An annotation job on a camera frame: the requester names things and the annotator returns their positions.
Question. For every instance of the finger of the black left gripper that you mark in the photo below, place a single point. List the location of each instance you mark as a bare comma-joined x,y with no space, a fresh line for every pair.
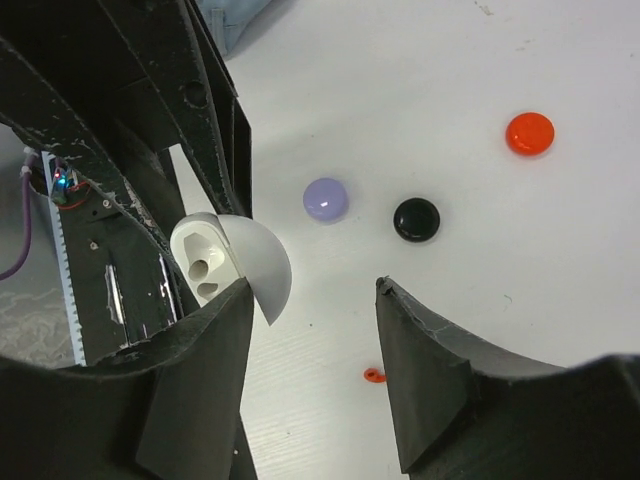
44,104
172,44

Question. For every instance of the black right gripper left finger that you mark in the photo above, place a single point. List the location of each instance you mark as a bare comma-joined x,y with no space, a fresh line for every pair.
166,408

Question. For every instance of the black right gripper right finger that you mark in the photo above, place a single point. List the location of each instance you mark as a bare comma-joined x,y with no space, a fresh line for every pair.
464,408

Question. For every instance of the white earbud charging case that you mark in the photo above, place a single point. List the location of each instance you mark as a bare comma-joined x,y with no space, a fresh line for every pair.
213,251

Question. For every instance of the purple earbud charging case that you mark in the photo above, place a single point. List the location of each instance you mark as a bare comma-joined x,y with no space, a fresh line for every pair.
325,200

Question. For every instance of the orange earbud charging case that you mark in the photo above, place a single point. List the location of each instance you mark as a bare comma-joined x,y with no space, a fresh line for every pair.
530,134

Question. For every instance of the light blue cloth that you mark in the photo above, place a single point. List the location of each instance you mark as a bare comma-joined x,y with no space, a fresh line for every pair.
227,20

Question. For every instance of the white cable duct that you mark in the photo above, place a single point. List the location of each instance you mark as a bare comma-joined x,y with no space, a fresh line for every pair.
75,328

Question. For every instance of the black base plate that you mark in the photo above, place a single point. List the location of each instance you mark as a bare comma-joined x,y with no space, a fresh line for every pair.
105,330

